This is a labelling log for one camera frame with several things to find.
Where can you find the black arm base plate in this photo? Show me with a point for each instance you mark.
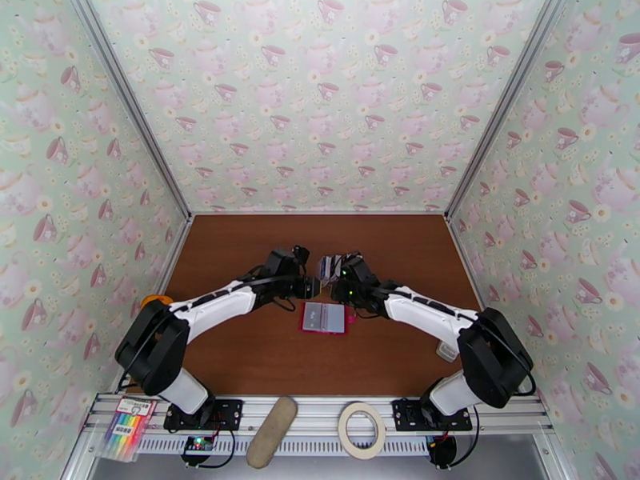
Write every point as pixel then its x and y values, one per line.
pixel 227 413
pixel 407 413

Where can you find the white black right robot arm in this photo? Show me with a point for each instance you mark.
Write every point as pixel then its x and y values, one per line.
pixel 425 313

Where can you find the aluminium table side rail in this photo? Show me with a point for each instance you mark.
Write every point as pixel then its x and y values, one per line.
pixel 176 253

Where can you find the cup with orange lid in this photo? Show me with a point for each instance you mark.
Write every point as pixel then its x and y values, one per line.
pixel 152 300

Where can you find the aluminium frame post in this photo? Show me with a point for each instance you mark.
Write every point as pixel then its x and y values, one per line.
pixel 500 103
pixel 125 93

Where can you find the white masking tape roll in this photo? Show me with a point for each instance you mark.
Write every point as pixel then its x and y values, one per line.
pixel 342 429

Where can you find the red leather card holder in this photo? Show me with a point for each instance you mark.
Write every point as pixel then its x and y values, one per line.
pixel 330 321

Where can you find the small circuit board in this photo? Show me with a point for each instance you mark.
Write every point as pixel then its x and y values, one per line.
pixel 197 443

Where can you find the aluminium front rail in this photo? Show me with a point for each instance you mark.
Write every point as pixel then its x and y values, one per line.
pixel 320 418

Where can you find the pack of coloured markers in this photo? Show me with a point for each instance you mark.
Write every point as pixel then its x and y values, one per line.
pixel 127 428

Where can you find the clear acrylic card stand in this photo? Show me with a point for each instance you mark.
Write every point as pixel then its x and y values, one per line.
pixel 327 284

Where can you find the beige oblong stone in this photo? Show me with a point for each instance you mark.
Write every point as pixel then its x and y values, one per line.
pixel 272 431

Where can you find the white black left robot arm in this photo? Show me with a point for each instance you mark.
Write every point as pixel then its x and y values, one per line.
pixel 220 306

